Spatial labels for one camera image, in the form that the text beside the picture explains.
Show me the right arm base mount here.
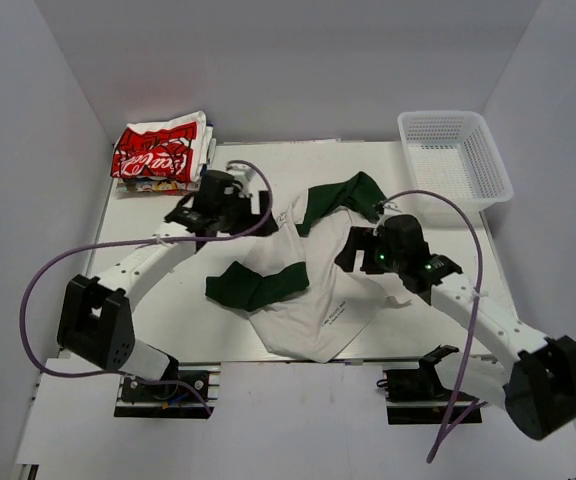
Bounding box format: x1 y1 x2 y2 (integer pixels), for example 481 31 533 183
376 345 459 426

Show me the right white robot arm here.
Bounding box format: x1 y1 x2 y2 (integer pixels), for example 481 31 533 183
335 215 576 440

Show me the red white folded t-shirt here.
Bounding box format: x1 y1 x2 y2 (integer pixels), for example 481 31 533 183
110 111 212 183

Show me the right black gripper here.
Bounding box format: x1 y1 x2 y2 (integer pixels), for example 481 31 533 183
336 227 406 275

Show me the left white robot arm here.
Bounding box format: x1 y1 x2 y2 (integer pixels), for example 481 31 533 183
57 160 276 399

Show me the cartoon print folded t-shirt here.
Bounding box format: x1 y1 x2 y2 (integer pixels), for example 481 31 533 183
116 177 200 196

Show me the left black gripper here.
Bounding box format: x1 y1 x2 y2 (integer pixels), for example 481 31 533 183
215 190 278 237

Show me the white green raglan t-shirt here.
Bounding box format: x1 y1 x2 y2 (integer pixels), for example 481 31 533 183
205 172 405 363

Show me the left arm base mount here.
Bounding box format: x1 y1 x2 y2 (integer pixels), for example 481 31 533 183
114 365 221 420

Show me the white plastic mesh basket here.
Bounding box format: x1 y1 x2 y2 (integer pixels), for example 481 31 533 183
397 110 514 214

